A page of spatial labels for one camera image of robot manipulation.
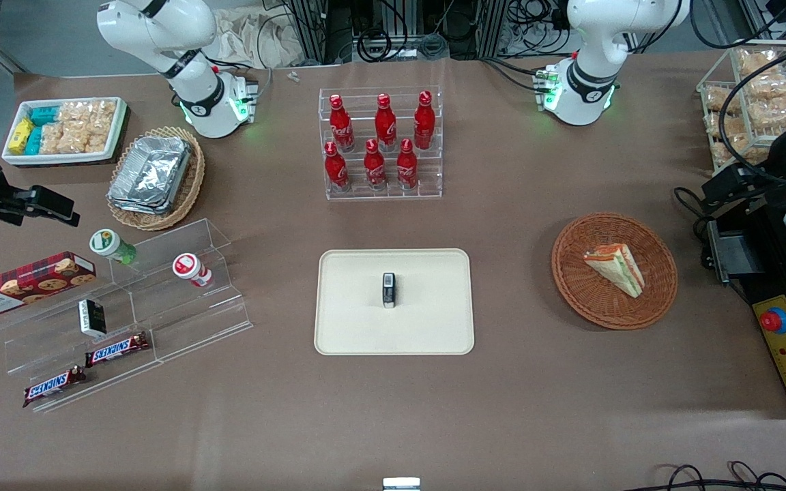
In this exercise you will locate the snickers chocolate bar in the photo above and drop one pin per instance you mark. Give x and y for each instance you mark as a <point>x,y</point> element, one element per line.
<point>117,350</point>
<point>53,386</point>

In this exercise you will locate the triangular sandwich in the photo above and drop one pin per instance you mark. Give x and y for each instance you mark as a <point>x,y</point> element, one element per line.
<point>617,269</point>

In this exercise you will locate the stack of foil trays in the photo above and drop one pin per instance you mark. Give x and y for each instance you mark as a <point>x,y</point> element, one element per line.
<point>151,174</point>

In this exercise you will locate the grey and black box unit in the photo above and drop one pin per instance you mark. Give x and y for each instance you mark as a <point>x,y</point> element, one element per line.
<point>729,256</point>

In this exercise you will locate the red tartan cookie box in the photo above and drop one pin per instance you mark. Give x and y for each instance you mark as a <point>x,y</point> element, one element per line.
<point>24,283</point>

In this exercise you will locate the red emergency stop button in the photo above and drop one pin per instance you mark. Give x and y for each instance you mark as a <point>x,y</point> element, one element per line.
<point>774,320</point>

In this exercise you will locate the clear bag of fried snacks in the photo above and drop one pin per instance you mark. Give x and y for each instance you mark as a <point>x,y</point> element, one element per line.
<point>748,155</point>
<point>775,114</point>
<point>717,126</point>
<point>758,63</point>
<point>772,87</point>
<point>720,99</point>

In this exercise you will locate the yellow snack packet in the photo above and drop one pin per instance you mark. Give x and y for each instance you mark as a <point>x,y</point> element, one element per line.
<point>21,135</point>

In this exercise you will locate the red and white yogurt bottle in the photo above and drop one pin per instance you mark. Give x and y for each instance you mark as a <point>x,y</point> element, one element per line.
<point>190,267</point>

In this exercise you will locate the clear acrylic stepped shelf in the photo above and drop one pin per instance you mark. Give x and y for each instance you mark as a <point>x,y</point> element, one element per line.
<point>188,320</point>

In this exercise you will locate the beige crumpled cloth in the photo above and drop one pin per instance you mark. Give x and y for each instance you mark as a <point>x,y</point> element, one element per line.
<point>243,41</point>

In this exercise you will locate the red cola bottle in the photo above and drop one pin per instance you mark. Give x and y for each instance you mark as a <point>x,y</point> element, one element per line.
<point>385,126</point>
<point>406,167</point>
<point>342,126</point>
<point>374,167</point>
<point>424,123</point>
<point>336,170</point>

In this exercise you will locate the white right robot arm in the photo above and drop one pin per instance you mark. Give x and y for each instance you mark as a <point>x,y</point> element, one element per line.
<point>195,102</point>

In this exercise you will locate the cream rectangular tray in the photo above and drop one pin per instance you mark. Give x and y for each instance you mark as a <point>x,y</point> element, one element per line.
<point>427,320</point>

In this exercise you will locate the small black box with label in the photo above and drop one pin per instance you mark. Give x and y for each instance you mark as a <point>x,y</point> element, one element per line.
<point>389,292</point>

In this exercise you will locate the white rectangular snack bin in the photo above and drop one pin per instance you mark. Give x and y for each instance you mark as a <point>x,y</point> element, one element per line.
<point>110,150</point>

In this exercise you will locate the small black and white carton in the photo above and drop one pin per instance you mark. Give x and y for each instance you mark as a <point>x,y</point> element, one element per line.
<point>91,318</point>

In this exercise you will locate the oval tan wicker basket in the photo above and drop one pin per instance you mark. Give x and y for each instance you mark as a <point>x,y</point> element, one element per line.
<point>192,184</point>

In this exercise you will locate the aluminium frame rack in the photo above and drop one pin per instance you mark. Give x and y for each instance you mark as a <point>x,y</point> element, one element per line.
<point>482,27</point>

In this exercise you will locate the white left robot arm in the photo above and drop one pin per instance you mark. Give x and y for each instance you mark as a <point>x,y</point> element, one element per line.
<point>591,82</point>

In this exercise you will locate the black machine with yellow panel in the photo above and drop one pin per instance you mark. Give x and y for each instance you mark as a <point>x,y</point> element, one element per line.
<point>768,266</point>

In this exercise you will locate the clear bag of rice crackers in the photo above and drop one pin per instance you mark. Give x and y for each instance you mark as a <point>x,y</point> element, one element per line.
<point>52,138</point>
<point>89,123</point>

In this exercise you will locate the clear acrylic bottle rack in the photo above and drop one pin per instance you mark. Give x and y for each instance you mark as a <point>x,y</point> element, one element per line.
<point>434,170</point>

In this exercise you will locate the round brown wicker basket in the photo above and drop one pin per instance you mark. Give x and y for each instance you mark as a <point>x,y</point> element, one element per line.
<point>584,293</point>

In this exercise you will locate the small silver device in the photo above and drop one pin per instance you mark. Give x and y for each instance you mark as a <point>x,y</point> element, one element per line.
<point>401,484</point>

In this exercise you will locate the green bottle with white cap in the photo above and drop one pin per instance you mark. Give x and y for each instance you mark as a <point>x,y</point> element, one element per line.
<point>110,244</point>

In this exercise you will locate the teal snack packet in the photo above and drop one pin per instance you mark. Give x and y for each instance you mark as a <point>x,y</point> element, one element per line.
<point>44,115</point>
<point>33,141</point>

